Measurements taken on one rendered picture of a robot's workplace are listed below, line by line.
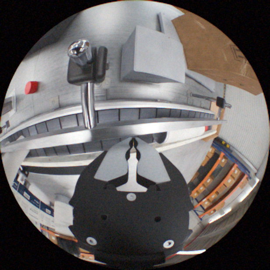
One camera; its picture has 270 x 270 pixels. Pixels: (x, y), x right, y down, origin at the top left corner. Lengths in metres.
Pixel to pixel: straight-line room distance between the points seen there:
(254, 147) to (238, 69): 3.87
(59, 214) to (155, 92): 0.51
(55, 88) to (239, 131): 4.04
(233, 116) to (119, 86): 3.90
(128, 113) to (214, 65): 0.25
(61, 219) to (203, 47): 0.67
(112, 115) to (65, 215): 0.39
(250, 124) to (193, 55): 3.79
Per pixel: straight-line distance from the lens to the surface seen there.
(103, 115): 0.15
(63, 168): 0.30
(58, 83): 0.24
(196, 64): 0.29
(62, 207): 0.41
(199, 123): 0.16
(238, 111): 3.99
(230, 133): 3.90
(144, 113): 0.17
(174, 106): 0.22
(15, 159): 0.24
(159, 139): 0.18
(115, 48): 0.23
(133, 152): 0.16
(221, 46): 0.28
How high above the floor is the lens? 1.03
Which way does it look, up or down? 56 degrees down
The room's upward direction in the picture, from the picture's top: 143 degrees clockwise
